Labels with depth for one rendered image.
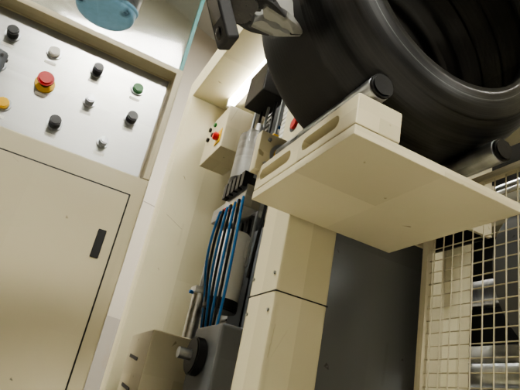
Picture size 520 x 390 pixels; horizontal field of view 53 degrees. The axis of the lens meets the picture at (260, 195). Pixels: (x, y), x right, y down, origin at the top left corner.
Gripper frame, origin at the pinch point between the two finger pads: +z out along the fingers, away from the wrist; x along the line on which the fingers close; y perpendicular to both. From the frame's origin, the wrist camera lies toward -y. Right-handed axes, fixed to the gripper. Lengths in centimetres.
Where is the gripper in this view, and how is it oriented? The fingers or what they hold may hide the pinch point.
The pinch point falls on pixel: (295, 33)
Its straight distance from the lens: 100.7
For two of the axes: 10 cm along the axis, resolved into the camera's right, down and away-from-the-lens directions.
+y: 1.9, -8.9, 4.1
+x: -4.5, 2.9, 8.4
